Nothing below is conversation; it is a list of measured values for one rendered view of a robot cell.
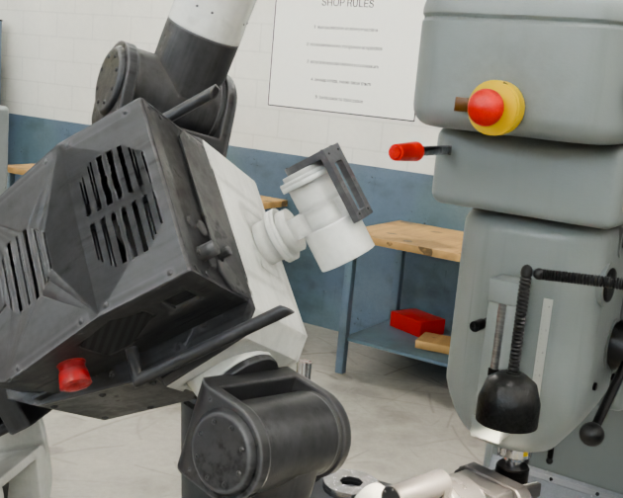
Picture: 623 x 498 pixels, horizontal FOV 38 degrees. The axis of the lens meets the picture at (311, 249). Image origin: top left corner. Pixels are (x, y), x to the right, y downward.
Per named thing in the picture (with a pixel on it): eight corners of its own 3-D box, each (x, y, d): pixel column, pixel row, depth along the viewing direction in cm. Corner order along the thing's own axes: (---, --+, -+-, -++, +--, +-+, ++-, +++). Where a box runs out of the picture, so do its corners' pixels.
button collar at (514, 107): (514, 138, 97) (522, 82, 96) (463, 132, 100) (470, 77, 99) (521, 137, 99) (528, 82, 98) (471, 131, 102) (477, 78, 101)
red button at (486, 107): (496, 127, 95) (501, 89, 94) (462, 124, 97) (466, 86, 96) (508, 127, 98) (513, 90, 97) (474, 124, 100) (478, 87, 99)
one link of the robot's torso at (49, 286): (-68, 476, 84) (258, 320, 76) (-108, 178, 98) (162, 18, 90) (116, 493, 110) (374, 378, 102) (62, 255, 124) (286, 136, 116)
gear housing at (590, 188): (616, 233, 104) (630, 146, 102) (425, 202, 116) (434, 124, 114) (676, 210, 131) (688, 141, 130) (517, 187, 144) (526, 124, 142)
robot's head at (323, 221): (299, 286, 99) (371, 251, 96) (256, 203, 98) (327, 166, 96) (311, 273, 105) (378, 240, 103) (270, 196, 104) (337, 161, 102)
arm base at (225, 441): (213, 538, 85) (274, 458, 81) (144, 435, 91) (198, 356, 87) (311, 505, 97) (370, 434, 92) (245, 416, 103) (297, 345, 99)
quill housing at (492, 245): (570, 476, 114) (607, 227, 107) (423, 431, 124) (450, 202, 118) (610, 434, 129) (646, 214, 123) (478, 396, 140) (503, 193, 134)
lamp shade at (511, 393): (475, 428, 103) (482, 376, 101) (475, 406, 110) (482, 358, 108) (539, 438, 101) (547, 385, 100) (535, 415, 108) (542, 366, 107)
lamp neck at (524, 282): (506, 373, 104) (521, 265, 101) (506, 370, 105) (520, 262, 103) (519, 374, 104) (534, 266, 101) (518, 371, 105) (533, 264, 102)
